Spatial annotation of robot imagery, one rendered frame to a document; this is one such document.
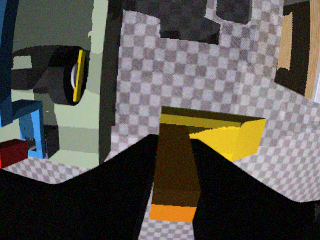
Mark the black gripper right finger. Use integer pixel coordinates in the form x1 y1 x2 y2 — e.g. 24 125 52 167
191 137 320 240

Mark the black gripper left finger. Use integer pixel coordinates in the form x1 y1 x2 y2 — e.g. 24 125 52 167
0 133 159 240

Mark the red-headed metal pin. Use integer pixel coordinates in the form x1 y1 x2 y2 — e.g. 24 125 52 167
0 139 36 169

